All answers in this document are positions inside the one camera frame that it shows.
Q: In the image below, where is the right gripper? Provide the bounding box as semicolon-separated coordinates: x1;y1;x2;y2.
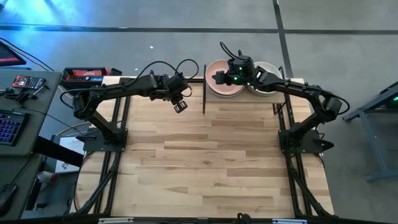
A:
213;70;261;88

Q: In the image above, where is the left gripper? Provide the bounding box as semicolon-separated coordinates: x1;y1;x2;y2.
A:
150;73;189;114

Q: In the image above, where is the terracotta pink plate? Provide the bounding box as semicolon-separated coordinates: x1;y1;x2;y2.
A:
205;59;246;96

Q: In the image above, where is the off-white plate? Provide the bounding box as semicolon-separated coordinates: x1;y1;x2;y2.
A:
248;61;283;97

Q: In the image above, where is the red black equipment box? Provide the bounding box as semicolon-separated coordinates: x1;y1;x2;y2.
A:
60;67;113;102

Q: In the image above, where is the white paper box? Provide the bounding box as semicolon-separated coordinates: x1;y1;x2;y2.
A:
55;136;85;174

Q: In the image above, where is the black desk beam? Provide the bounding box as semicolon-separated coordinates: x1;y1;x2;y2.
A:
32;135;85;168

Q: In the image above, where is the grey desk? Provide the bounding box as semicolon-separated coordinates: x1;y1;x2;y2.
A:
0;68;63;158

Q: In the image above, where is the clear bottle red cap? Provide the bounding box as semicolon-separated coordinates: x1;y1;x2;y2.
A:
37;170;57;184

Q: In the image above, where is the black phone red sticker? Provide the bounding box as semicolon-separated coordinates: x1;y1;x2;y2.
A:
12;75;47;90

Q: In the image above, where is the grey metal stand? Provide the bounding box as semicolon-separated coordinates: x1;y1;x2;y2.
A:
341;81;398;184

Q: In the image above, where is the backlit black keyboard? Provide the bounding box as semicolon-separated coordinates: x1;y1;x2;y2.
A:
0;108;31;147

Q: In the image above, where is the dark monitor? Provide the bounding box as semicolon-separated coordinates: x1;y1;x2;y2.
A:
0;42;27;67

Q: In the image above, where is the black computer mouse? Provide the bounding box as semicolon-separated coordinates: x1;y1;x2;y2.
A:
0;183;19;216

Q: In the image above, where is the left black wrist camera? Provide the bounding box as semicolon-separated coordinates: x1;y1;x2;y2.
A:
166;74;188;91

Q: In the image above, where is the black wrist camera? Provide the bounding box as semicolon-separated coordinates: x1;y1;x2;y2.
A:
229;55;254;73
166;74;188;91

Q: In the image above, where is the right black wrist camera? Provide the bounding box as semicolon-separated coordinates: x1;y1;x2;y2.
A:
229;55;254;73

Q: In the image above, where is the black table frame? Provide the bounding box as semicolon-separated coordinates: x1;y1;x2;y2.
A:
71;76;335;218

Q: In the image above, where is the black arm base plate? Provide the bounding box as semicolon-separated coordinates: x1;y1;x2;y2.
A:
278;127;335;155
83;128;128;153

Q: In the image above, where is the silver bracket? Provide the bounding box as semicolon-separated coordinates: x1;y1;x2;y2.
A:
98;217;134;224
272;218;308;224

